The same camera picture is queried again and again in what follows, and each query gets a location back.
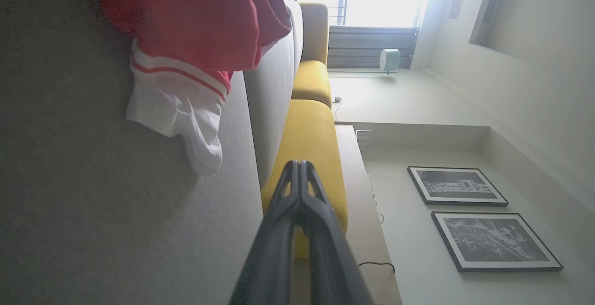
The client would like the narrow yellow sofa back cushion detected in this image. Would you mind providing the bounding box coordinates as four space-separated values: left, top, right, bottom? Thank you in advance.
291 60 332 109

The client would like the light wooden ledge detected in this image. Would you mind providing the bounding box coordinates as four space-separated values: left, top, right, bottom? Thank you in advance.
335 123 403 305

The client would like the medium grey sofa seat cushion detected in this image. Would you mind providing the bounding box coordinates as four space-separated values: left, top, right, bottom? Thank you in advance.
243 28 297 189

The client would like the small black framed picture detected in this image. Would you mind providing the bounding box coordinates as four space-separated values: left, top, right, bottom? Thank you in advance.
408 166 509 207

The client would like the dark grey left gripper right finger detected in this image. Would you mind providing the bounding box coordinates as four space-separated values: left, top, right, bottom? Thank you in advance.
301 161 372 305

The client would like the large grey sofa seat cushion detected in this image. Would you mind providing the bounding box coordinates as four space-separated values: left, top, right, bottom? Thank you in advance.
0 0 264 305

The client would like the small grey sofa seat cushion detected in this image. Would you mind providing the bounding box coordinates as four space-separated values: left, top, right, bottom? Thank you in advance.
284 0 304 79

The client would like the large black framed picture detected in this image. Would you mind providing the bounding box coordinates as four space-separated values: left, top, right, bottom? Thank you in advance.
431 211 564 273

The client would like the white round lamp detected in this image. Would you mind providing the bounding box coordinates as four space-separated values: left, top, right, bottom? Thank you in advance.
379 48 401 75

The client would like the thin black loose cable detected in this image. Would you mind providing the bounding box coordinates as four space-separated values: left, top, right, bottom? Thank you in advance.
357 261 397 275

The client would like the large yellow sofa back cushion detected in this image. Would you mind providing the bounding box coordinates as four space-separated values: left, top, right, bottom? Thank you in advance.
260 98 348 260

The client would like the red shirt with white sleeves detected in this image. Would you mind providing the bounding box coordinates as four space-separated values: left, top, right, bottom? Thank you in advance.
99 0 292 176

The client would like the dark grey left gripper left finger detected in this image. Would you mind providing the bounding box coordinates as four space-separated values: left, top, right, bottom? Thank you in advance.
230 160 302 305

